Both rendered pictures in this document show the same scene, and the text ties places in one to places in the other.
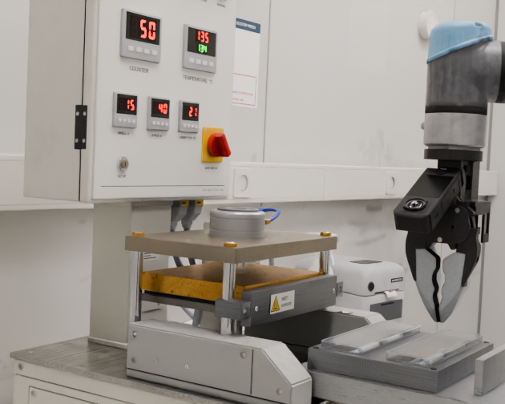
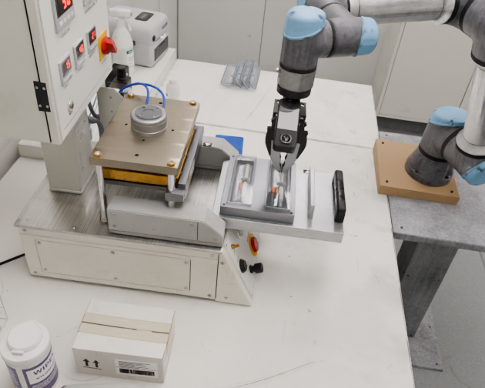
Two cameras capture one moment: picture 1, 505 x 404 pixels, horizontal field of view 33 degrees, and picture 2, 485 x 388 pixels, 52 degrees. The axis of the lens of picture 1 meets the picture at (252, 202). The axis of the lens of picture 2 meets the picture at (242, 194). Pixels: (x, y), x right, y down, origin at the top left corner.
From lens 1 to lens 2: 0.65 m
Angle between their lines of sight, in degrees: 46
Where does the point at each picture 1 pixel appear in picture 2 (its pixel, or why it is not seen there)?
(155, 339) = (128, 216)
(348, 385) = (245, 223)
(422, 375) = (285, 217)
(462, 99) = (309, 66)
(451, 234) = not seen: hidden behind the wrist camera
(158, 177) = (85, 94)
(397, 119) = not seen: outside the picture
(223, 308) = (170, 196)
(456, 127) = (303, 82)
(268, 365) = (208, 229)
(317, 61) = not seen: outside the picture
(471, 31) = (318, 25)
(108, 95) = (56, 68)
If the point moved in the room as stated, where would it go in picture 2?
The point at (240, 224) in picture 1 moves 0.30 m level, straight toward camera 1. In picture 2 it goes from (157, 128) to (219, 215)
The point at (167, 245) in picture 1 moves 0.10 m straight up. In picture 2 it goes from (125, 164) to (121, 121)
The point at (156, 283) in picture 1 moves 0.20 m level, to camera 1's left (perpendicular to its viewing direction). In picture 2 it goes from (112, 174) to (11, 196)
